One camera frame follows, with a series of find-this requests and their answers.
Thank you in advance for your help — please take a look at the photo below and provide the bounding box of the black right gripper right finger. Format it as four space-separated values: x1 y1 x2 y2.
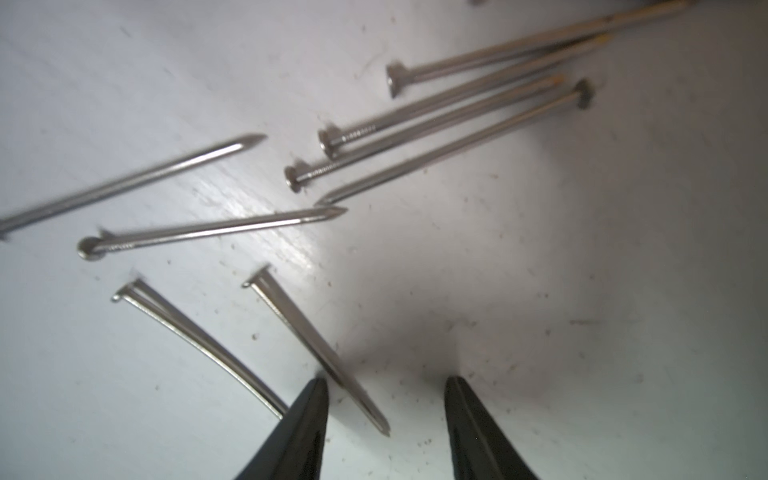
444 376 538 480

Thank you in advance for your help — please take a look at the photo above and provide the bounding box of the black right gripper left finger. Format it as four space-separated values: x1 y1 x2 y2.
236 378 329 480

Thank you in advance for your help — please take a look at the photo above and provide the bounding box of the steel nail bottom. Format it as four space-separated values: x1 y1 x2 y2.
111 279 288 419

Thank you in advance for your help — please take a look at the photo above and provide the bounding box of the steel nail pile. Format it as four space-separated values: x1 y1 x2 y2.
0 0 697 438

